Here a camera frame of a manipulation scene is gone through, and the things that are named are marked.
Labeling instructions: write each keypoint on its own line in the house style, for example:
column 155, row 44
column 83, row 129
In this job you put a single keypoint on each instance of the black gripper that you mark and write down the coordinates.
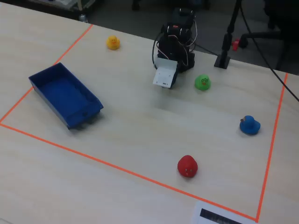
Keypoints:
column 175, row 80

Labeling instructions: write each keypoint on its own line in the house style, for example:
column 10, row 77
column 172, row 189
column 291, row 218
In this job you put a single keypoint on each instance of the yellow rubber duck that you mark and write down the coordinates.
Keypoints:
column 113, row 43

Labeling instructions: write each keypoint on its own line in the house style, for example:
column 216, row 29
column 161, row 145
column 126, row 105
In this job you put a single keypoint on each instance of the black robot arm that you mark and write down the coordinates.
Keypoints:
column 174, row 46

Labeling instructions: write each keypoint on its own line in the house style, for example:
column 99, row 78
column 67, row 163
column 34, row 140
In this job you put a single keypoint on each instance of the green rubber duck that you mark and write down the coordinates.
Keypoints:
column 202, row 82

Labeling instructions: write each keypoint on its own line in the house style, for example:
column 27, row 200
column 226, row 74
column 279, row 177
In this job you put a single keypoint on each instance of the blue rubber duck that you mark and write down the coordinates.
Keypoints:
column 250, row 126

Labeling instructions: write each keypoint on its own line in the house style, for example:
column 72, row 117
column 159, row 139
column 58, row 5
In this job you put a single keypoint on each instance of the red rubber duck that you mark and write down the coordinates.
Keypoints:
column 187, row 166

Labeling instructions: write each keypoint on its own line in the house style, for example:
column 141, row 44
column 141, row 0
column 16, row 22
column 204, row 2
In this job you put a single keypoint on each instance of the blue plastic box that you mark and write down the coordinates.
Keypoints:
column 67, row 98

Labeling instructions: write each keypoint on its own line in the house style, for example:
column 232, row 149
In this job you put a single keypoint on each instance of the red clamp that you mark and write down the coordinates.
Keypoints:
column 236, row 44

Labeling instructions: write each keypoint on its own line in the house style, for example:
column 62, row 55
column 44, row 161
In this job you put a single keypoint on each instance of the black office chair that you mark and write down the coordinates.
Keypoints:
column 264, row 34

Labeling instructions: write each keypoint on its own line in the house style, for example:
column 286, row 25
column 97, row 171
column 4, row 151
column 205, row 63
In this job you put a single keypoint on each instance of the long orange tape strip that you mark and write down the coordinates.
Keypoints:
column 116, row 167

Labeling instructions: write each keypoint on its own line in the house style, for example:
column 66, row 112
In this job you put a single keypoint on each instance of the white paper with black bar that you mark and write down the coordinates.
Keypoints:
column 210, row 215

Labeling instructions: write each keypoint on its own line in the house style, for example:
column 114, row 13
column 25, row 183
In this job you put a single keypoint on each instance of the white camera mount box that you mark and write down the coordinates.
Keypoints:
column 163, row 75

